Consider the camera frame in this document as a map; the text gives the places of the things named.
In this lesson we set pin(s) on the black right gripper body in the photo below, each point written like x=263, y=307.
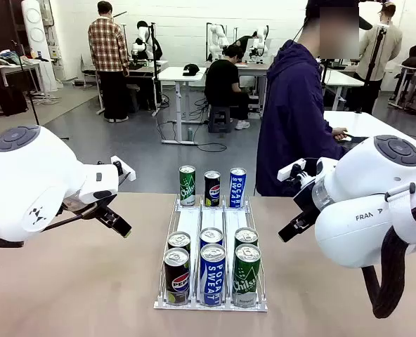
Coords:
x=306, y=200

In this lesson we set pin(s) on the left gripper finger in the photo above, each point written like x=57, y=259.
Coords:
x=111, y=224
x=118, y=219

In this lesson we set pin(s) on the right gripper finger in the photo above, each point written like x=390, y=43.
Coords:
x=299, y=218
x=299, y=230

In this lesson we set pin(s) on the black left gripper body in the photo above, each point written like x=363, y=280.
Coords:
x=85, y=207

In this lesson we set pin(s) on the black Pepsi can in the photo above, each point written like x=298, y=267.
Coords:
x=179, y=240
x=212, y=189
x=176, y=277

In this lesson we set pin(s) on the blue Pocari Sweat can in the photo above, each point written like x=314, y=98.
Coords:
x=238, y=187
x=211, y=236
x=212, y=277

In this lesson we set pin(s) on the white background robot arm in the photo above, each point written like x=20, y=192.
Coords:
x=216, y=38
x=260, y=35
x=143, y=35

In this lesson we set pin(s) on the person's right forearm purple sleeve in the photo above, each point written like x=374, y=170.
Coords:
x=327, y=121

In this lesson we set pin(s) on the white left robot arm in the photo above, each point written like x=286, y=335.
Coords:
x=36, y=175

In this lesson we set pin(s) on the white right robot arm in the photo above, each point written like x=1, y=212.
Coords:
x=352, y=228

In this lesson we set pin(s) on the person in purple hoodie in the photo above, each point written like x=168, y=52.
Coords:
x=292, y=123

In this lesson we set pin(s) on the seated person in black shirt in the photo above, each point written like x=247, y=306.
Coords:
x=222, y=77

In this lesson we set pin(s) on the person in plaid shirt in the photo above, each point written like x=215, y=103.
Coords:
x=108, y=45

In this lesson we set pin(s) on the person in beige jacket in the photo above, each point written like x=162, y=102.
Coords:
x=387, y=45

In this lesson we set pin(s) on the person's right hand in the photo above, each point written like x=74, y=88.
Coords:
x=338, y=134

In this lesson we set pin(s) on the green Chilsung can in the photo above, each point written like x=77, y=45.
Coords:
x=246, y=281
x=187, y=186
x=246, y=236

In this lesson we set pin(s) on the white can dispenser rack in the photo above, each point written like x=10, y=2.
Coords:
x=213, y=216

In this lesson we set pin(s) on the large white table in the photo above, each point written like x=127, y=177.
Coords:
x=369, y=123

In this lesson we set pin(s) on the green floor bottle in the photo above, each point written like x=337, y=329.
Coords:
x=190, y=134

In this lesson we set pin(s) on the black microphone stand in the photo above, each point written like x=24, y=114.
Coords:
x=32, y=105

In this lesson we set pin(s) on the black plastic stool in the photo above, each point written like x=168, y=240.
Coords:
x=220, y=119

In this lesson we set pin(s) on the long white desk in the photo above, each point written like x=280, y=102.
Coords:
x=345, y=80

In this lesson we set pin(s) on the black bag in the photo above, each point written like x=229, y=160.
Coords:
x=13, y=102

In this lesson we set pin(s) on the white standing desk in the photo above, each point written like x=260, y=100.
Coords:
x=174, y=73

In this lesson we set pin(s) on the white cluttered table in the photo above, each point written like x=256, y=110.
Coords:
x=14, y=66

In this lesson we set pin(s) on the black baseball cap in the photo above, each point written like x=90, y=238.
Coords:
x=190, y=70

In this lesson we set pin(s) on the pile of clothes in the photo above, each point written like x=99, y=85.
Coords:
x=11, y=58

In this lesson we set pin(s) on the tall white air conditioner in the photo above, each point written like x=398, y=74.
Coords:
x=36, y=35

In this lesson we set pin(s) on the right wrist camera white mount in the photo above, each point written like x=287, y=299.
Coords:
x=292, y=170

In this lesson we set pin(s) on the black camera tripod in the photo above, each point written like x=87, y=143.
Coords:
x=371, y=70

